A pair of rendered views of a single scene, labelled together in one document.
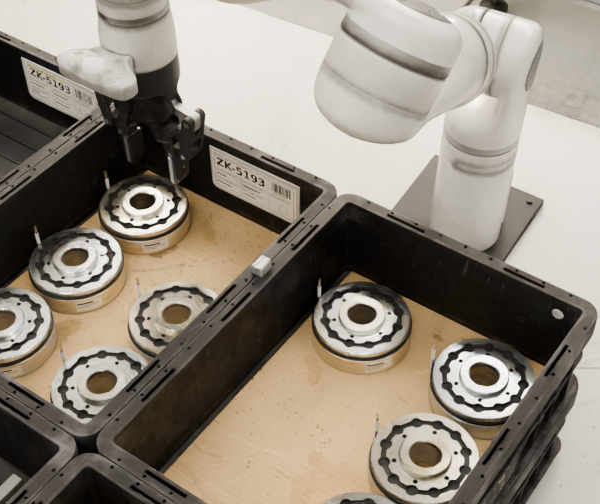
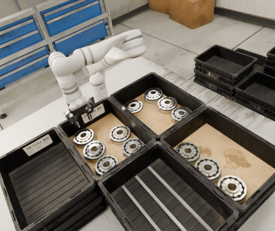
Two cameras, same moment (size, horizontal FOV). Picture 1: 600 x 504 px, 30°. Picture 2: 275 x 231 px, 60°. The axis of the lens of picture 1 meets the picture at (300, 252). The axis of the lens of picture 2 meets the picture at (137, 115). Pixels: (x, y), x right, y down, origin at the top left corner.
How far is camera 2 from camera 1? 87 cm
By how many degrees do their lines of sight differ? 45
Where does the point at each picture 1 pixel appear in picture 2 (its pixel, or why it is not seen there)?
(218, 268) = (105, 129)
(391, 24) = (136, 32)
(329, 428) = (153, 117)
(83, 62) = (77, 102)
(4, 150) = (41, 167)
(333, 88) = (137, 48)
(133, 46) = (79, 93)
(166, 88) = not seen: hidden behind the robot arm
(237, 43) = (20, 130)
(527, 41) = not seen: hidden behind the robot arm
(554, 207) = not seen: hidden behind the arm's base
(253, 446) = (153, 128)
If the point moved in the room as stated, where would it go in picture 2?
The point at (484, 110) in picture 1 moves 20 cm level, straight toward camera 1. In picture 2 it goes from (98, 75) to (127, 82)
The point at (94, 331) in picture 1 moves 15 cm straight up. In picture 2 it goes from (112, 151) to (105, 130)
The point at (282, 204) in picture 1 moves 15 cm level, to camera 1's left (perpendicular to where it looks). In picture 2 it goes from (100, 110) to (88, 132)
